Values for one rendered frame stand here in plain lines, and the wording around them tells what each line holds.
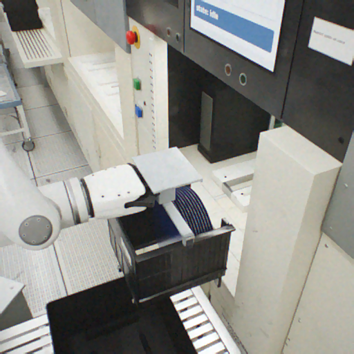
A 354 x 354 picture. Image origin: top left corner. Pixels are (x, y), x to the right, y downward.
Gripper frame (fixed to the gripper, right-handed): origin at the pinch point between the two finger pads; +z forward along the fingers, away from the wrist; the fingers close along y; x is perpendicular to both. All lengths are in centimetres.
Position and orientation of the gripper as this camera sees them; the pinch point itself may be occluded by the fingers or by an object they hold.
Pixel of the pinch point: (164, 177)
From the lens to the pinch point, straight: 72.1
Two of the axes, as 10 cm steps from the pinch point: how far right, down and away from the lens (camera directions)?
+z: 9.1, -2.5, 3.3
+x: 0.0, -8.0, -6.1
